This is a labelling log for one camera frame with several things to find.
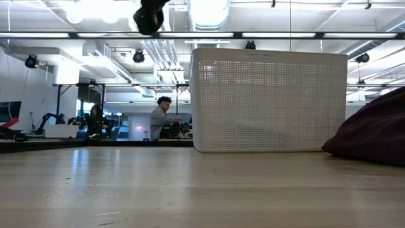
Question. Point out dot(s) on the white rectangular air duct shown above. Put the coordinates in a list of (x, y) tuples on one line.
[(109, 68)]

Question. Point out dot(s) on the black background robot arm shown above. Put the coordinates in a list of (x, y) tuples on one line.
[(47, 118)]

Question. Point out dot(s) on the silver round ventilation duct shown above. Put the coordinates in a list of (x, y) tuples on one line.
[(209, 14)]

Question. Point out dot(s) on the person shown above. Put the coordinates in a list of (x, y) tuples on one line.
[(159, 122), (95, 123)]

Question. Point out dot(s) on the black background station frame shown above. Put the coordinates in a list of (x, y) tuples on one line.
[(58, 104)]

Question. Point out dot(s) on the red background object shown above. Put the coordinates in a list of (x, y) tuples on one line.
[(9, 123)]

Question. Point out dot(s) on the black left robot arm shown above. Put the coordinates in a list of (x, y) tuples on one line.
[(148, 17)]

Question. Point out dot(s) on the small black ceiling fixture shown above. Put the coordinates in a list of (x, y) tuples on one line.
[(272, 3), (368, 4)]

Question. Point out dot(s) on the black background table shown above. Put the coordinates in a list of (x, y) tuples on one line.
[(95, 144)]

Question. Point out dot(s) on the white background box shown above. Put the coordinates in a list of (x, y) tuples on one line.
[(61, 130)]

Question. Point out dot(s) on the black overhead frame bar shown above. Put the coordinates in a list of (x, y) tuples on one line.
[(237, 35)]

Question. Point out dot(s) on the white perforated plastic basket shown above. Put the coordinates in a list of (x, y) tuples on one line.
[(269, 101)]

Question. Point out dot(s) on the black background desk robot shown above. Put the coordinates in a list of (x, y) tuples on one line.
[(180, 129)]

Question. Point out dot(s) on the black hanging camera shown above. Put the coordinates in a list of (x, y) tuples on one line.
[(250, 45), (362, 58), (31, 61), (138, 57)]

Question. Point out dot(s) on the dark wall monitor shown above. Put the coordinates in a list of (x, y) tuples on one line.
[(9, 111)]

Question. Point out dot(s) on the dark purple cloth bag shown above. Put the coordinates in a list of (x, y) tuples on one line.
[(370, 133)]

